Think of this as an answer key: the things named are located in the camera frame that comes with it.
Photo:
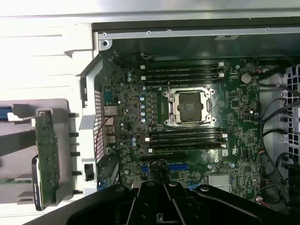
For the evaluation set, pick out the hard disk with blue rails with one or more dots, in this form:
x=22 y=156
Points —
x=4 y=113

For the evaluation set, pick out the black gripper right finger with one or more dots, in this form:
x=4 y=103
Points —
x=222 y=211

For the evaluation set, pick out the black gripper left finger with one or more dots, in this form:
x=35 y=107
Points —
x=105 y=206

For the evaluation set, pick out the grey parts rack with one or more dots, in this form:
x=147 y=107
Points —
x=63 y=140

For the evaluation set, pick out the silver chipset heat sink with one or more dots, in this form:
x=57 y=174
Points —
x=218 y=181

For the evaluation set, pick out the green motherboard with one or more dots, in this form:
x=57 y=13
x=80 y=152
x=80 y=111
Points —
x=246 y=140

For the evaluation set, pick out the round coin battery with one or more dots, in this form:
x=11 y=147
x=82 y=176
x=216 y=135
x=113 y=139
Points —
x=245 y=78

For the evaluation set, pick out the black open PC case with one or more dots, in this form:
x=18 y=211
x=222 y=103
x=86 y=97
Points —
x=90 y=98

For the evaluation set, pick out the blue expansion slot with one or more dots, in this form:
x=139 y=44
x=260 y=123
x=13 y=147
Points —
x=178 y=167

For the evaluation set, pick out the metal CPU socket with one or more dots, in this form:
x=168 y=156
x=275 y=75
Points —
x=189 y=106

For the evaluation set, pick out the thin socket locking lever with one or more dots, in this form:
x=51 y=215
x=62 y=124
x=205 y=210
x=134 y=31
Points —
x=169 y=98

